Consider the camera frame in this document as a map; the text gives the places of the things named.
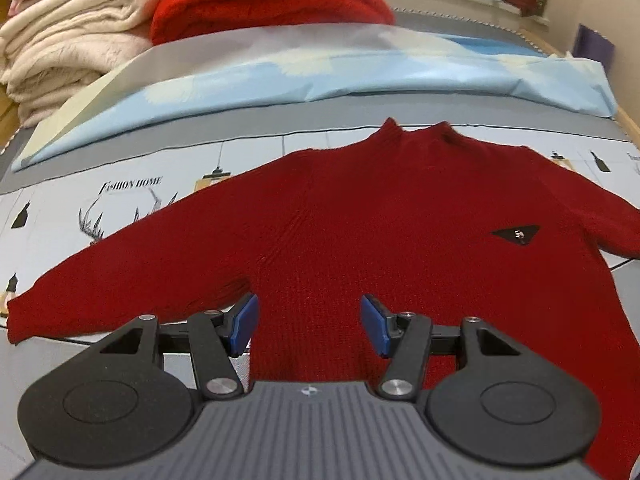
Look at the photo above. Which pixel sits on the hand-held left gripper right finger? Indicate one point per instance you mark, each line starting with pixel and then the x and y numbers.
pixel 375 325

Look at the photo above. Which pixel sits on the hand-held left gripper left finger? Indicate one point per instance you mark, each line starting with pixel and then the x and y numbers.
pixel 245 322

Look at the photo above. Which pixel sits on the red knit sweater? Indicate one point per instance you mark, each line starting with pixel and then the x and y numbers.
pixel 375 220

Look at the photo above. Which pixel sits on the light blue quilt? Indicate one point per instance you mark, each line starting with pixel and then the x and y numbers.
pixel 350 70

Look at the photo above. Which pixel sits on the folded red knit garment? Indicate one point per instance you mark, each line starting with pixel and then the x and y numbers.
pixel 260 5

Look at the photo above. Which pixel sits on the folded cream fleece blanket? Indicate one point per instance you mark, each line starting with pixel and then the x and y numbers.
pixel 65 45

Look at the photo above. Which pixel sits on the purple box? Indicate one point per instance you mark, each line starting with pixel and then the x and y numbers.
pixel 595 42

